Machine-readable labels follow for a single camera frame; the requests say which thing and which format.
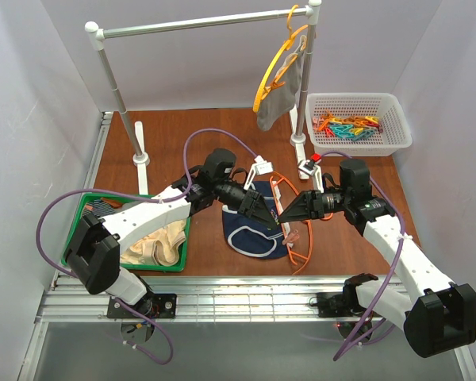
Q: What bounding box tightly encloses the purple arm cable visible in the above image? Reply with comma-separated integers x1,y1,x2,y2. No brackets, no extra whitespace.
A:
36,127,263,365
319,151,405,362

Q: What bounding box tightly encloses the grey hanging underwear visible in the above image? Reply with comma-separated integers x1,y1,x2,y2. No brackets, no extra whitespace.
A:
256,35,307,131

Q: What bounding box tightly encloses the orange plastic hanger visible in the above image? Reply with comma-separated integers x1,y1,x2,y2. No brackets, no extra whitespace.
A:
268,171,314,275

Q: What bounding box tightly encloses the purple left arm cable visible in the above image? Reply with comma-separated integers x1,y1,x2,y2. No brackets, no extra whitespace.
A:
36,127,263,365

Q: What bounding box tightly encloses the white clothes rack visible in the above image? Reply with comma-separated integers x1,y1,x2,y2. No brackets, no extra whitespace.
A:
85,1,321,194

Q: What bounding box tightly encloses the beige underwear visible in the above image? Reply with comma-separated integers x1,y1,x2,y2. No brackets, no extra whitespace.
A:
121,219,187,267

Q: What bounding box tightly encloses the green plastic tray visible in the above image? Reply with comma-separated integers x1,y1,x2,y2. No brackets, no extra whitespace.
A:
67,193,190,272

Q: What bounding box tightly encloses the white plastic basket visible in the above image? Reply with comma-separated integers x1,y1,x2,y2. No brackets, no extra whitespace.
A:
305,93,413,156

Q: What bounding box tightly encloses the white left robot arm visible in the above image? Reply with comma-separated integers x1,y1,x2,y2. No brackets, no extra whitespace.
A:
63,148,277,318

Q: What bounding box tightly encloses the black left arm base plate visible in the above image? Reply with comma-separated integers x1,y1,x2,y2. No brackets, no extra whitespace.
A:
106,292,177,319

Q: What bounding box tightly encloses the teal clothespin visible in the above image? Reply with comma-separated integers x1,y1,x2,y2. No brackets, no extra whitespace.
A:
329,124,356,139

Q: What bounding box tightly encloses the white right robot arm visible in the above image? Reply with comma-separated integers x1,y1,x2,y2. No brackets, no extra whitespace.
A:
279,154,476,360

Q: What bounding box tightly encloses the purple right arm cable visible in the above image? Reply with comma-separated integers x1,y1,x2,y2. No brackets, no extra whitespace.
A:
319,151,405,362

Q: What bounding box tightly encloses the yellow plastic hanger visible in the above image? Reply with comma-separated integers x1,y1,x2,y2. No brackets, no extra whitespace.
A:
251,4,310,114

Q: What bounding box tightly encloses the striped blue underwear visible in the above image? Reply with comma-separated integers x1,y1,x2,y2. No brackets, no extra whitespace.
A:
81,199,116,218

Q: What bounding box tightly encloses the navy blue underwear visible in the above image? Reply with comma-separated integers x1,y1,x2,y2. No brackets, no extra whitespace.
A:
221,181,290,260

